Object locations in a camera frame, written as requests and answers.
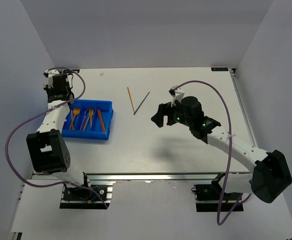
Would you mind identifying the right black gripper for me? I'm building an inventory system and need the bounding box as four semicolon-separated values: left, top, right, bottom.
151;97;193;128

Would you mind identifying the blue chopstick diagonal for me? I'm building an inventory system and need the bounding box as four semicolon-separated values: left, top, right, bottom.
133;91;151;116

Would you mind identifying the orange spoon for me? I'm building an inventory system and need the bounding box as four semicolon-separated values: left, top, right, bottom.
72;107;81;130
69;109;76;130

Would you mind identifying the yellow-orange plastic fork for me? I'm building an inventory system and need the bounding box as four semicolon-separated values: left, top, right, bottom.
82;108;94;131

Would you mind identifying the orange chopstick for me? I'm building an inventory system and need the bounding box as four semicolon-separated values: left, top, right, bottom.
127;87;135;114

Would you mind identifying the yellow-orange plastic knife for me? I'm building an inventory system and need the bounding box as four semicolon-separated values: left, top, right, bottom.
98;108;107;132

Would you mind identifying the red-orange plastic knife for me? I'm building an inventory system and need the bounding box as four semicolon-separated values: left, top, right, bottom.
96;108;104;130

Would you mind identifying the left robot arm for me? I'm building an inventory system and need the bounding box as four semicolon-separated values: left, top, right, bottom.
26;70;92;200

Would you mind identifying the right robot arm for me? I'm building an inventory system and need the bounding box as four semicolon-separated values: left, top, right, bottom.
151;96;292;204

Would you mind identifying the blue plastic divided bin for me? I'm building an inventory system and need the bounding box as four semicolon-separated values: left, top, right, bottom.
62;99;114;140

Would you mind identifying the right black corner label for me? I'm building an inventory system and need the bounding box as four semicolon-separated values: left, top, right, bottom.
210;67;229;72

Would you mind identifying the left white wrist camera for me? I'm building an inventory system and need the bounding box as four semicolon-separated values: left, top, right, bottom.
43;69;60;88

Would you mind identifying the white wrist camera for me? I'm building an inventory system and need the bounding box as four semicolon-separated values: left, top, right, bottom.
43;69;60;88
168;86;185;107

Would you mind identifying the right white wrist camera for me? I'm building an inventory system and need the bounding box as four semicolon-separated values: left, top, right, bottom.
168;86;185;107

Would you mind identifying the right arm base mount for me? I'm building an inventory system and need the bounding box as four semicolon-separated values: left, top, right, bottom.
187;172;244;213

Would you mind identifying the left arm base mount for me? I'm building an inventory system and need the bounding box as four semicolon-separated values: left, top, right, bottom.
59;176;114;210

